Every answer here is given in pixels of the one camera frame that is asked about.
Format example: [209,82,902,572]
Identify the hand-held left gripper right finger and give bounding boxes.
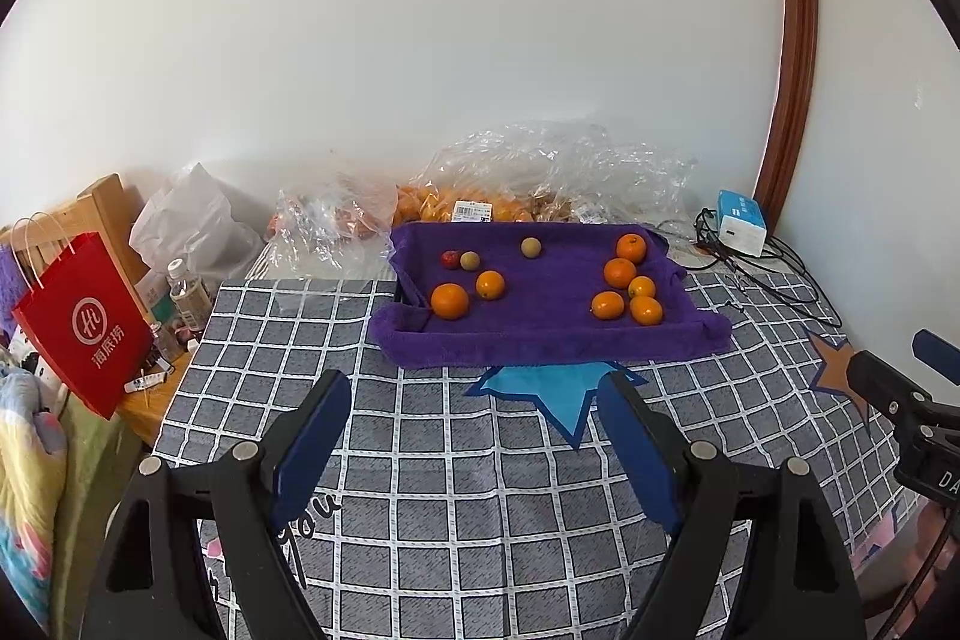
[596,370,871,640]

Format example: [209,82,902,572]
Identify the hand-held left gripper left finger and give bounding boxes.
[79,370,353,640]

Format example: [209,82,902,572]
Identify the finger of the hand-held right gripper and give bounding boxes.
[913,329,960,384]
[846,350,935,420]

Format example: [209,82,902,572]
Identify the purple towel lined tray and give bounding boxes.
[367,222,734,369]

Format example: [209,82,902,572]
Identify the grey checked cloth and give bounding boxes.
[154,239,923,640]

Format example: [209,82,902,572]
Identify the wooden bedside table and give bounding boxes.
[116,340,202,447]

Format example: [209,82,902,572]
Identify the clear water bottle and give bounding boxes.
[166,257,215,333]

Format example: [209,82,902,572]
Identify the blue and white box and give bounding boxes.
[716,188,768,257]

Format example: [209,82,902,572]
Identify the white and green carton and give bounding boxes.
[139,276,175,326]

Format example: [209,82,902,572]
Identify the crumpled clear bag of oranges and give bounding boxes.
[266,171,398,270]

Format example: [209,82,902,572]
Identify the green bed sheet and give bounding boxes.
[54,385,145,640]

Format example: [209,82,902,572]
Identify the white plastic bag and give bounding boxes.
[129,162,263,289]

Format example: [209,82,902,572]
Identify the clear bag of longans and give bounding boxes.
[525,119,698,229]

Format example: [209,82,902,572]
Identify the red paper bag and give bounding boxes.
[11,212,155,420]

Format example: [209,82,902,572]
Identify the labelled clear bag of oranges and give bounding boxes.
[394,179,537,229]

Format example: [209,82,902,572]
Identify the colourful printed blanket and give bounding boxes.
[0,347,72,633]

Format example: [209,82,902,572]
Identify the white power strip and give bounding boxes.
[15,340,62,387]

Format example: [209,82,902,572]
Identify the purple cloth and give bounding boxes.
[0,248,40,342]

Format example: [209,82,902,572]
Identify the black cable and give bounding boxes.
[694,206,845,330]

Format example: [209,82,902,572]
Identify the brown wooden door frame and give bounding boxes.
[752,0,820,229]

